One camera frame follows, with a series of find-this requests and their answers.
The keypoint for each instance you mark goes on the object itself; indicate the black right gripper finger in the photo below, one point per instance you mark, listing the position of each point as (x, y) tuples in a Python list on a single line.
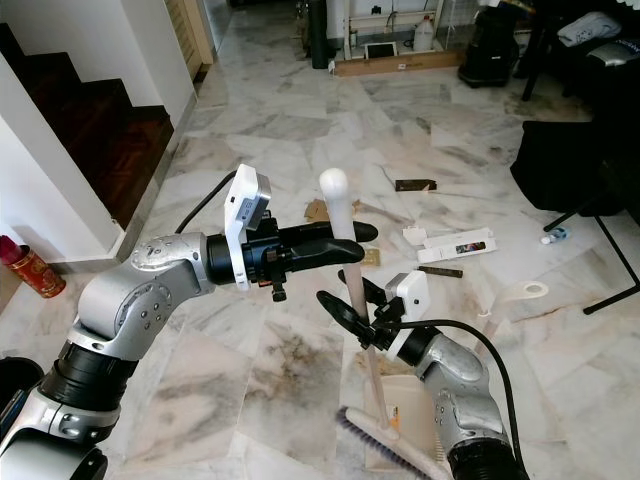
[(348, 318), (370, 288)]

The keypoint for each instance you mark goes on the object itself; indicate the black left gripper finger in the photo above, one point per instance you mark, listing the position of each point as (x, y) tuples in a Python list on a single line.
[(312, 234), (320, 256)]

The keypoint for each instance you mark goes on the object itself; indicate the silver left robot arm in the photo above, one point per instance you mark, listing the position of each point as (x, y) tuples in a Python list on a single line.
[(130, 300)]

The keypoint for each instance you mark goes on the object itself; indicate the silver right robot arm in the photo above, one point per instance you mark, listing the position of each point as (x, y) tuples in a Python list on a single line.
[(455, 385)]

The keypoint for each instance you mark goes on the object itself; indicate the brown cardboard scrap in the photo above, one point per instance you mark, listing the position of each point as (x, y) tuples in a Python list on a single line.
[(320, 212)]

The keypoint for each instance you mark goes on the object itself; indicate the dark brown flat strip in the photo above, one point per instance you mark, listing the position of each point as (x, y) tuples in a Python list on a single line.
[(440, 271), (415, 186)]

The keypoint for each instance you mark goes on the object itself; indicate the white flat packaging box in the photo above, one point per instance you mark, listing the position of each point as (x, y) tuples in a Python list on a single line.
[(455, 243)]

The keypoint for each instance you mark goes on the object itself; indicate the long brown cardboard box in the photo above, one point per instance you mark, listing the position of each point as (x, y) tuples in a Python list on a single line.
[(400, 65)]

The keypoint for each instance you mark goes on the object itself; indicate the small clear plastic bottle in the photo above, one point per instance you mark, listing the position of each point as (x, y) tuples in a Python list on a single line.
[(554, 236)]

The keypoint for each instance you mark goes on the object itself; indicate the white framed tablet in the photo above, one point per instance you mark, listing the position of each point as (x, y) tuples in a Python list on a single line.
[(381, 51)]

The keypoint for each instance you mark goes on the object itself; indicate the dark green upright pole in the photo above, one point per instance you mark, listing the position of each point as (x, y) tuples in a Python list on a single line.
[(321, 32)]

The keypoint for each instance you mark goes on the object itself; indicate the dark wooden staircase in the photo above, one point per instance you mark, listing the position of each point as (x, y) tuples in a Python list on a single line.
[(100, 125)]

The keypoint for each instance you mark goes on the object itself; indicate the translucent plastic jug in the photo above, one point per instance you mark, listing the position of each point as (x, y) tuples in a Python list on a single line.
[(425, 37)]

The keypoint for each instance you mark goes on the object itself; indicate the black round waste bin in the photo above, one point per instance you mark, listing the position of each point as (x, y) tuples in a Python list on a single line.
[(15, 385)]

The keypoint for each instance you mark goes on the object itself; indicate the black metal stand legs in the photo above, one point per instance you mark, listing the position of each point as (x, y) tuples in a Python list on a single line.
[(615, 270)]

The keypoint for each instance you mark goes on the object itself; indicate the red cylindrical tin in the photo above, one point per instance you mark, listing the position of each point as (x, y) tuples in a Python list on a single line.
[(35, 270)]

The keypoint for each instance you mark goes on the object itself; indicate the black backpack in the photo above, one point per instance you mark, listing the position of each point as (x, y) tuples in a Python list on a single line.
[(490, 50)]

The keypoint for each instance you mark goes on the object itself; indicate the white blue cloth bundle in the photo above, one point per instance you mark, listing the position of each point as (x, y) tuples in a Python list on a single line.
[(588, 30)]

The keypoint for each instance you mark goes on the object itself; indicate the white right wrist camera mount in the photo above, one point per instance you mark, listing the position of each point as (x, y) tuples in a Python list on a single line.
[(413, 290)]

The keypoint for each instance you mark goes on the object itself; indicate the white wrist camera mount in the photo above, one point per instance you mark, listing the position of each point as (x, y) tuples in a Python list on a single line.
[(413, 290), (245, 205)]

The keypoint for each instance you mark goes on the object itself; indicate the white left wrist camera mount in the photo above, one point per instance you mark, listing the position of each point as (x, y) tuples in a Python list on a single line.
[(245, 205)]

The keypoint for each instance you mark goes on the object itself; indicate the wooden door frame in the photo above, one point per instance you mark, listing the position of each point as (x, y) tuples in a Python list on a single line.
[(190, 38)]

